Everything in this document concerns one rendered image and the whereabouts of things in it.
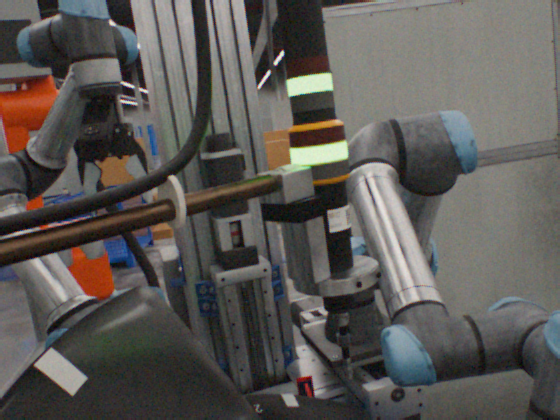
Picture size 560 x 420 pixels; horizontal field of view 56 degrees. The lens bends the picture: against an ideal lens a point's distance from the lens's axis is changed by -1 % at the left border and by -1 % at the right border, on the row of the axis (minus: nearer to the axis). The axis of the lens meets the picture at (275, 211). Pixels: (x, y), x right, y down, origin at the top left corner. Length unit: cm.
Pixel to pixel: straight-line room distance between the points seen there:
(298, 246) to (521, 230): 229
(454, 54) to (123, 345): 218
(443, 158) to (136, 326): 64
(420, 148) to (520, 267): 182
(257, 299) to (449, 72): 148
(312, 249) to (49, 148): 92
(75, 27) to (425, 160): 61
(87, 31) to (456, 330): 70
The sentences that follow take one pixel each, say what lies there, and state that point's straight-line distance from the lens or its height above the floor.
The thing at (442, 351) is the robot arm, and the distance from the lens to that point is 67.
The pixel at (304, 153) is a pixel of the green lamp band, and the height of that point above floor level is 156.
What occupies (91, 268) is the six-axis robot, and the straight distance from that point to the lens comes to 433.
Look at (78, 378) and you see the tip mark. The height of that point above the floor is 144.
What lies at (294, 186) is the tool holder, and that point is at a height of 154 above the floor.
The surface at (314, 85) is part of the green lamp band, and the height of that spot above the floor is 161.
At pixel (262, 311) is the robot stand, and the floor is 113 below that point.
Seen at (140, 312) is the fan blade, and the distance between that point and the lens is 44.
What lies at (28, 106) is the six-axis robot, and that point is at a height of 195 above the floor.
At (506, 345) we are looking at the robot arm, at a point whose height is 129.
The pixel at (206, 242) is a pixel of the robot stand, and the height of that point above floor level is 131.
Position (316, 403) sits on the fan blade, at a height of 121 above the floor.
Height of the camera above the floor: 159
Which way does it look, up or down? 10 degrees down
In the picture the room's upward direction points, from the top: 9 degrees counter-clockwise
